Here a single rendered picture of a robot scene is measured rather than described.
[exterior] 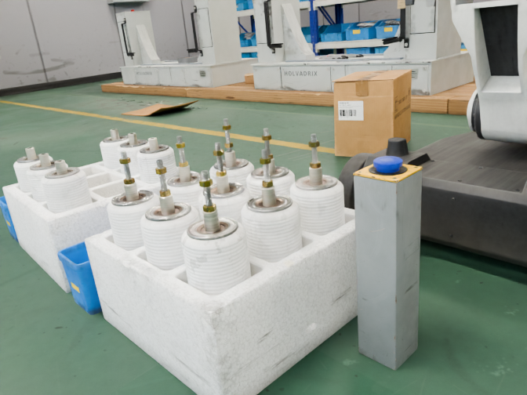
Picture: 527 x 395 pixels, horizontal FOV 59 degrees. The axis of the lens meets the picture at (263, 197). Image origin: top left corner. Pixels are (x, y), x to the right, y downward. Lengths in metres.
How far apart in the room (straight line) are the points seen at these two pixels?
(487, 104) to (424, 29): 1.68
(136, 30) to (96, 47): 2.26
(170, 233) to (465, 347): 0.51
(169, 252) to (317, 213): 0.26
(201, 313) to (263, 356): 0.14
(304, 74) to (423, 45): 0.85
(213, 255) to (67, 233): 0.52
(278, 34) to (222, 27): 0.73
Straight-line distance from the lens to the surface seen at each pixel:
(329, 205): 0.80
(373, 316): 0.76
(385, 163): 0.66
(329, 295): 0.81
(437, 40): 2.80
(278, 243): 0.73
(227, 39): 4.17
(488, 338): 0.89
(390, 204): 0.65
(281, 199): 0.76
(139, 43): 5.28
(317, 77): 3.21
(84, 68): 7.41
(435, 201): 1.03
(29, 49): 7.17
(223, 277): 0.67
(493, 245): 1.02
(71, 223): 1.10
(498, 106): 1.17
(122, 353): 0.91
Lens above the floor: 0.52
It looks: 20 degrees down
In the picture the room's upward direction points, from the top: 6 degrees counter-clockwise
